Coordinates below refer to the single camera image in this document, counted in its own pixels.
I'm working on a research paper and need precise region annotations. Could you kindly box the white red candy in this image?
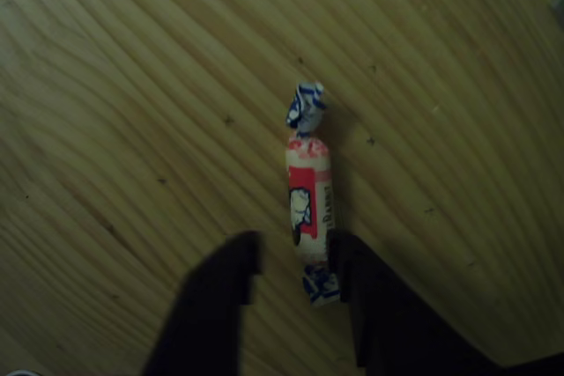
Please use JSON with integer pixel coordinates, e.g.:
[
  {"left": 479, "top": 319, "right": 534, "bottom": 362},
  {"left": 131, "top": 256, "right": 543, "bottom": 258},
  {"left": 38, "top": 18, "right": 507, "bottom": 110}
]
[{"left": 283, "top": 80, "right": 341, "bottom": 307}]

